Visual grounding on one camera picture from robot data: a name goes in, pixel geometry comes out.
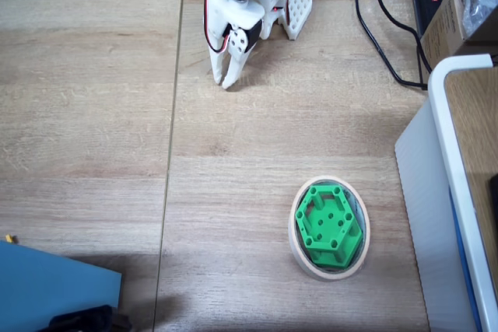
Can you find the green hexagonal printed component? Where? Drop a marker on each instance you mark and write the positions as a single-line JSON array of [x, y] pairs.
[[330, 246]]

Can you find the brown cardboard box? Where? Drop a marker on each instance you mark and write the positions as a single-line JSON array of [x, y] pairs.
[[443, 29]]

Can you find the beige masking tape roll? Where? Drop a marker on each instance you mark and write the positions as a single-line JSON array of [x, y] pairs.
[[301, 258]]

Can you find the white cabinet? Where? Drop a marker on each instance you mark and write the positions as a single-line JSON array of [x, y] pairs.
[[428, 192]]

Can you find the small yellow piece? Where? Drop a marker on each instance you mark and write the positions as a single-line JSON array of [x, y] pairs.
[[9, 238]]

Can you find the blue flat box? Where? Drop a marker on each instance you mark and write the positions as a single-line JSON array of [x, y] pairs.
[[46, 289]]

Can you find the black object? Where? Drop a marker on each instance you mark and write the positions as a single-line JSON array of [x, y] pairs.
[[85, 320]]

